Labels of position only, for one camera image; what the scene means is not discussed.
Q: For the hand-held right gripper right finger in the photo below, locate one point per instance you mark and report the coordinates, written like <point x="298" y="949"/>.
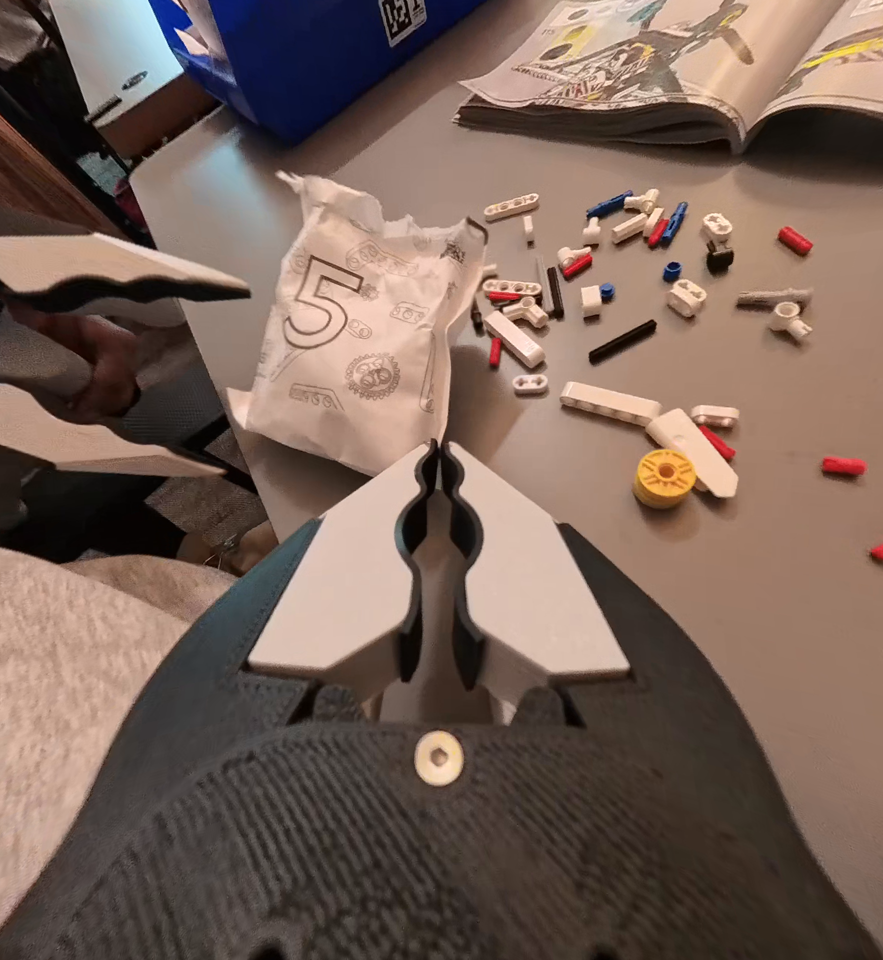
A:
<point x="539" y="600"/>

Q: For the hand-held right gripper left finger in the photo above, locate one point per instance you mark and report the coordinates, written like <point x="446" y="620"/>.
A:
<point x="336" y="592"/>

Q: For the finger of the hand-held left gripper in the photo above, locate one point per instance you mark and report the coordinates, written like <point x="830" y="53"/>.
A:
<point x="111" y="259"/>
<point x="74" y="442"/>

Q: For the yellow lego wheel hub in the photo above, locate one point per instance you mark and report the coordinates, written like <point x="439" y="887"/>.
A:
<point x="664" y="480"/>

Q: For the white curved lego panel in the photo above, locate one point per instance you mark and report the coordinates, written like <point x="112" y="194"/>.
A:
<point x="693" y="450"/>

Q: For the printed white paper bag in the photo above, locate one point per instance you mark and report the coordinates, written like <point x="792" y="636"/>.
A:
<point x="351" y="337"/>

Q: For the paper blue bin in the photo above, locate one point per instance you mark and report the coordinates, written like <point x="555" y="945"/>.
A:
<point x="299" y="60"/>

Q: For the scattered small lego pieces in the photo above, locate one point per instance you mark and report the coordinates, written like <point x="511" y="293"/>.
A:
<point x="606" y="401"/>

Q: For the lego instruction booklet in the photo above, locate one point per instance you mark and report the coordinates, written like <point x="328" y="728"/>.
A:
<point x="636" y="45"/>

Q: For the black chair seat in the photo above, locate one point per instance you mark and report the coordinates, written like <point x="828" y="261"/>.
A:
<point x="186" y="405"/>

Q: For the wooden partition panel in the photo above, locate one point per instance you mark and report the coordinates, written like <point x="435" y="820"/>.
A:
<point x="6" y="157"/>

